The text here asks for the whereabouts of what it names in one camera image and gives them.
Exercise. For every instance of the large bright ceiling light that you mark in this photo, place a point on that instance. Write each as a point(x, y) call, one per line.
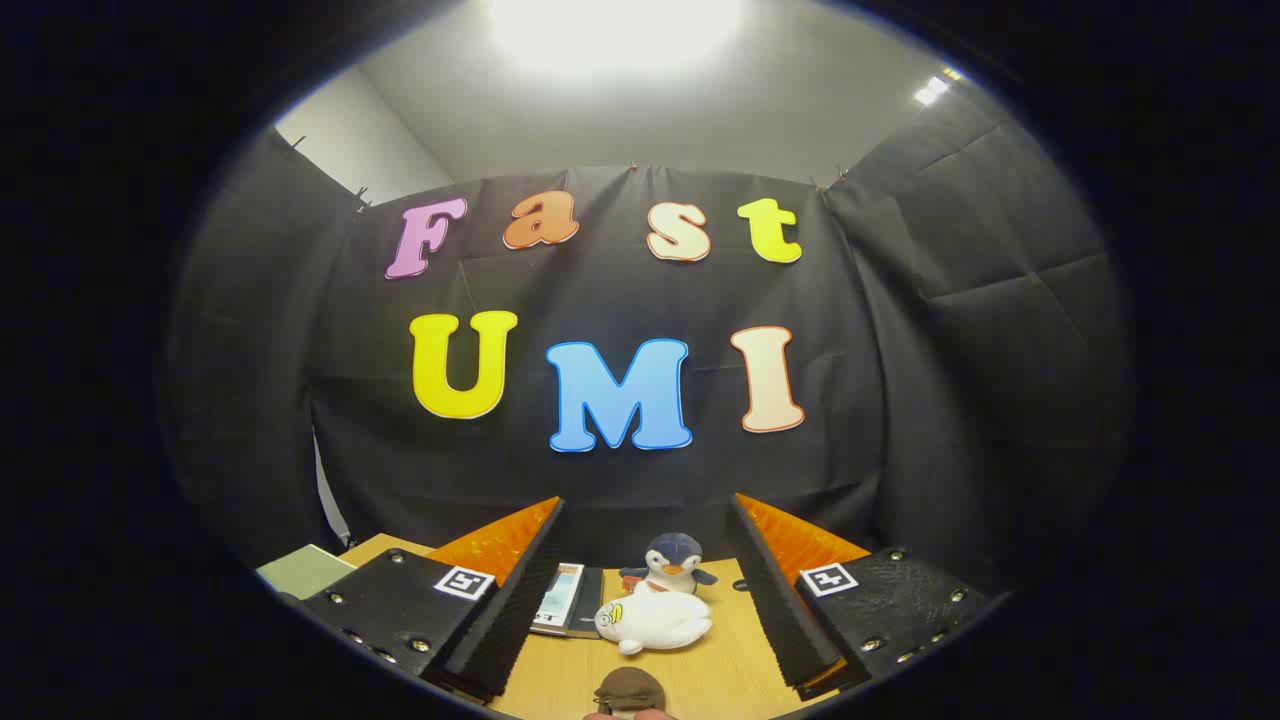
point(615, 30)

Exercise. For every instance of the penguin plush toy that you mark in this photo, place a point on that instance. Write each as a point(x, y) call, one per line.
point(672, 560)

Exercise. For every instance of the brown fuzzy shoe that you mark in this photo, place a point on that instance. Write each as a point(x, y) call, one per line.
point(630, 688)

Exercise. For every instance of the pale blue cover book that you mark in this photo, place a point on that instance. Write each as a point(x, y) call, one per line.
point(555, 600)

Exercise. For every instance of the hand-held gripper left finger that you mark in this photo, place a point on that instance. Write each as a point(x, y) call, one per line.
point(515, 610)

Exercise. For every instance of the dark hardcover book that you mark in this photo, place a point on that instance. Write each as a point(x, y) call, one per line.
point(590, 600)

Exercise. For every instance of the white duck plush toy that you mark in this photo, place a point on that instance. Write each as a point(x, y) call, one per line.
point(655, 620)

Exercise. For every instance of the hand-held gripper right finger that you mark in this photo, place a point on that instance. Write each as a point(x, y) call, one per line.
point(780, 610)

